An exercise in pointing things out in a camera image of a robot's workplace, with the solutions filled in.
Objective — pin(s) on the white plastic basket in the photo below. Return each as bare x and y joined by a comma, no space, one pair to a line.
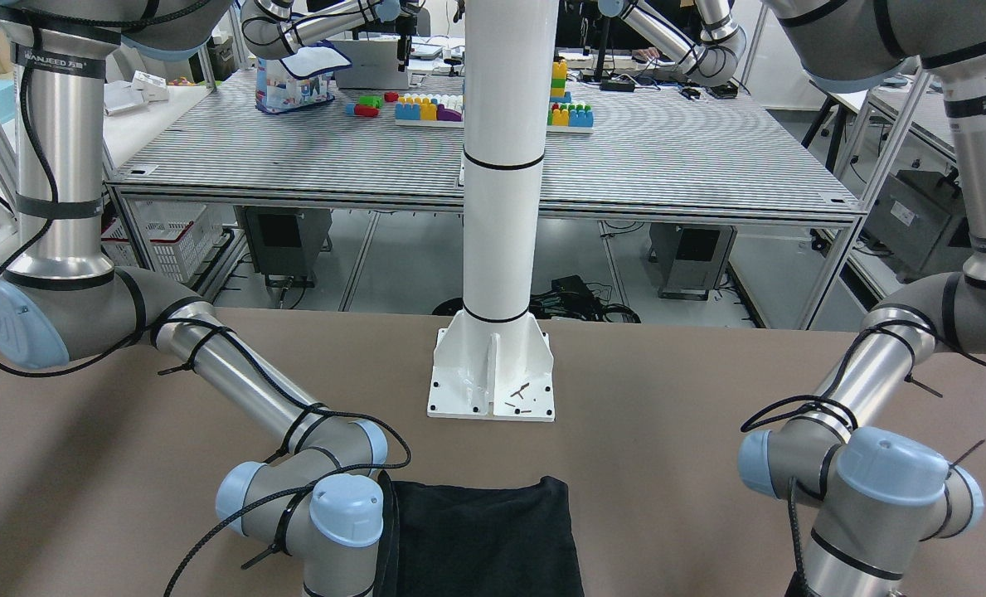
181,236

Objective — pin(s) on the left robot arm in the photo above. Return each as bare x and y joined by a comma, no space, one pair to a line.
862,499

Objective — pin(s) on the black graphic t-shirt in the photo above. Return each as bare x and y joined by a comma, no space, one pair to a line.
442,540

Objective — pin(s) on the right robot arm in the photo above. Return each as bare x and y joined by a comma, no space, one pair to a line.
64,305

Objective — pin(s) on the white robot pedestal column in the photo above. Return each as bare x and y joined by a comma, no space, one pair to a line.
494,362

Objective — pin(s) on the colourful toy block set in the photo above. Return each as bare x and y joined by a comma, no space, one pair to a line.
562,114

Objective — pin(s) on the blue white bag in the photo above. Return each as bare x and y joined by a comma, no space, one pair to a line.
299,81

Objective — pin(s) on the grey controller box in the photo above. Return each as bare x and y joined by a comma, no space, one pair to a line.
691,258
284,242

